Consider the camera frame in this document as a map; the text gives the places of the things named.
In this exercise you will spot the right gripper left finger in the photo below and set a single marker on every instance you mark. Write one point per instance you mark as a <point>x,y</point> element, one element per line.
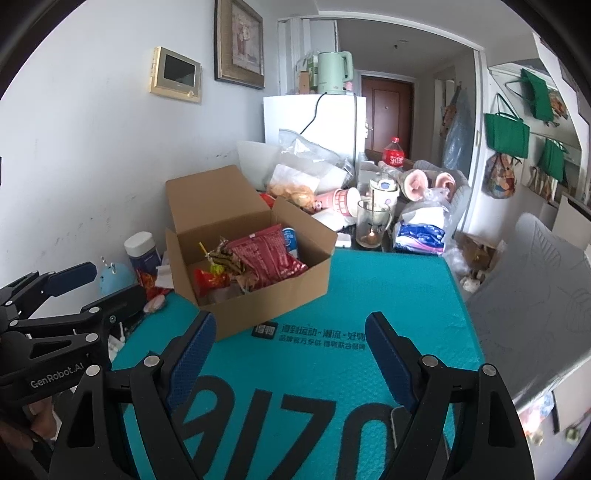
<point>93,441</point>

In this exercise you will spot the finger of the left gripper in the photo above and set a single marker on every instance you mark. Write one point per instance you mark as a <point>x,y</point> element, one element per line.
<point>24,296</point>
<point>122,309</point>

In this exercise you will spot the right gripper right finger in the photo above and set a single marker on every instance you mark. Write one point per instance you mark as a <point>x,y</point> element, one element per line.
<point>489,443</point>

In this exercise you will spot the blue tube snack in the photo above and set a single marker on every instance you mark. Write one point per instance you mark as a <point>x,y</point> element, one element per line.
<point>290,238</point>

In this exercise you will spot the left hand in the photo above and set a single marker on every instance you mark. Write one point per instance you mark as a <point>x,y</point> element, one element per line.
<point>21,427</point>

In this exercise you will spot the light blue round gadget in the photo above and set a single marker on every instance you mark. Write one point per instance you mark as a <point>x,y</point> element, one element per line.
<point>114,277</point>

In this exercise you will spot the black smartphone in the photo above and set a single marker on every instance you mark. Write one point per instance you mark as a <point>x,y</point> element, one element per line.
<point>400,419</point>

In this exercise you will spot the white lid blue canister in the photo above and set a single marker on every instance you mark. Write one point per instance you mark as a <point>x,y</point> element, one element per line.
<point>142,252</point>

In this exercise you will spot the small red candy packet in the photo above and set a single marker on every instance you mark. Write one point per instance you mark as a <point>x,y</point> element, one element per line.
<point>206,281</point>

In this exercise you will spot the yellow green lollipop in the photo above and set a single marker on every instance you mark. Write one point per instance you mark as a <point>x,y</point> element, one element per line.
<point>214,268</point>

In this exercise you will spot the brown cardboard box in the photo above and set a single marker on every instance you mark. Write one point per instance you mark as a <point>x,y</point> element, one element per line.
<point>221,204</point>

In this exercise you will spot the red snack bag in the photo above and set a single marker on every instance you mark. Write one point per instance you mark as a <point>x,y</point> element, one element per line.
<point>266,259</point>

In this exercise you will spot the white blue plastic bag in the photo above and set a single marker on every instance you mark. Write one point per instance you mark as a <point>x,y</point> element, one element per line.
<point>421,228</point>

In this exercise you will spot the glass cup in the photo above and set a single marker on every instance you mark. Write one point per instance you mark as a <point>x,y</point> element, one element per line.
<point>372,222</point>

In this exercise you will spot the clear bag of chips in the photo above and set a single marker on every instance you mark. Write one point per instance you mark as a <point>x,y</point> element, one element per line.
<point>303,170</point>

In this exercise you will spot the green tote bag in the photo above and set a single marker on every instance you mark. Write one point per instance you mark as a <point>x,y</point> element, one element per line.
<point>506,132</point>
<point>552,160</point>

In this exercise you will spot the red cola bottle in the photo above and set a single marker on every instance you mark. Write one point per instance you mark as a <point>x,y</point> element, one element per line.
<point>393,154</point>

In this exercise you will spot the white mini fridge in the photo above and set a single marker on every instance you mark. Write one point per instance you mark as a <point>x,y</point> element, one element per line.
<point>331,125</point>

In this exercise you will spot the framed picture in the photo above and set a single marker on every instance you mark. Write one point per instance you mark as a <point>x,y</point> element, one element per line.
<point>238,44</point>

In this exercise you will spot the green electric kettle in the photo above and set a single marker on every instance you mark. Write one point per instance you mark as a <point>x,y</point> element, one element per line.
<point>335,70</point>

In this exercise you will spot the wall intercom panel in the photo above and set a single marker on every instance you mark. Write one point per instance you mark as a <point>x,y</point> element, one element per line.
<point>175,76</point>

